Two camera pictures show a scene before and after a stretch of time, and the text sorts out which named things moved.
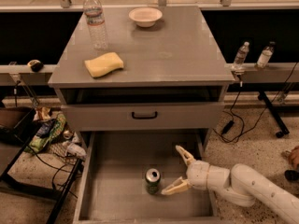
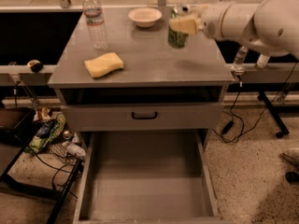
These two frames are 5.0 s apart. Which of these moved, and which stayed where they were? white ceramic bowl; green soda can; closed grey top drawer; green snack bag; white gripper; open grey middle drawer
Moved: white gripper; green soda can
Stayed: green snack bag; closed grey top drawer; open grey middle drawer; white ceramic bowl
